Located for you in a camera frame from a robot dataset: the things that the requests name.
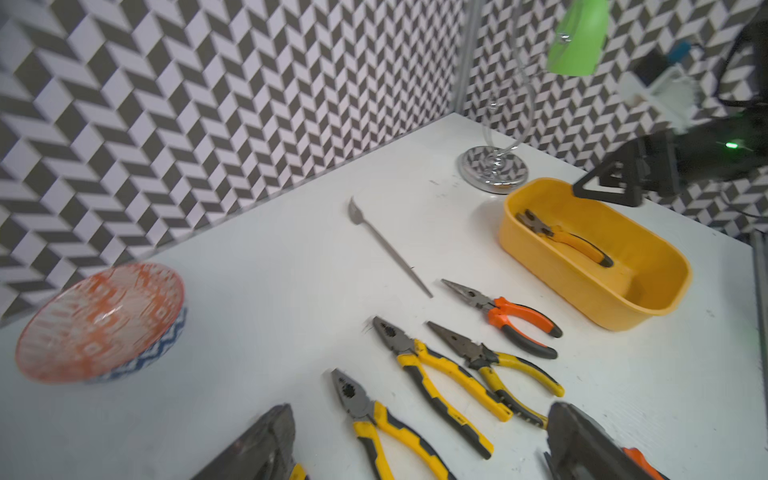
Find chrome wire cup stand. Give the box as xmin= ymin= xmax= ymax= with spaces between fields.
xmin=458 ymin=1 xmax=536 ymax=195

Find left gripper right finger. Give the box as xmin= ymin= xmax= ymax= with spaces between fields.
xmin=544 ymin=402 xmax=652 ymax=480

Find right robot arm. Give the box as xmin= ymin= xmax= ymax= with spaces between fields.
xmin=572 ymin=5 xmax=767 ymax=207

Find orange patterned small bowl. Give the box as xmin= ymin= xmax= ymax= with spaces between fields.
xmin=15 ymin=263 xmax=187 ymax=384

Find yellow black pliers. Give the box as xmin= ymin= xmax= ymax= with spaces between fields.
xmin=371 ymin=316 xmax=515 ymax=461
xmin=425 ymin=320 xmax=566 ymax=430
xmin=331 ymin=369 xmax=456 ymax=480

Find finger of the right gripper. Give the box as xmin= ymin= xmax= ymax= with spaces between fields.
xmin=572 ymin=139 xmax=645 ymax=207

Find orange cutter pliers in box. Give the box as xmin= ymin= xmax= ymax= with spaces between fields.
xmin=623 ymin=447 xmax=669 ymax=480

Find silver metal fork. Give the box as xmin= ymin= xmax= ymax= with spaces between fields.
xmin=347 ymin=197 xmax=434 ymax=298

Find yellow combination pliers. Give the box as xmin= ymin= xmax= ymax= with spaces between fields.
xmin=288 ymin=463 xmax=309 ymax=480

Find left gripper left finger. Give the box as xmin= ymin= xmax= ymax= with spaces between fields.
xmin=193 ymin=404 xmax=297 ymax=480

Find yellow flat-nose pliers in box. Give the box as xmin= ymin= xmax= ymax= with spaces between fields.
xmin=515 ymin=209 xmax=614 ymax=268

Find orange long nose pliers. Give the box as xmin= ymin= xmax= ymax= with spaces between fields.
xmin=441 ymin=279 xmax=563 ymax=360

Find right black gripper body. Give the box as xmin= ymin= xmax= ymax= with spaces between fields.
xmin=629 ymin=129 xmax=681 ymax=197

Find yellow plastic storage box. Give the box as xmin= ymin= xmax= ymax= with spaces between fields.
xmin=499 ymin=178 xmax=693 ymax=331

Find green plastic goblet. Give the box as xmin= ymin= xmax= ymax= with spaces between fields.
xmin=546 ymin=0 xmax=610 ymax=77

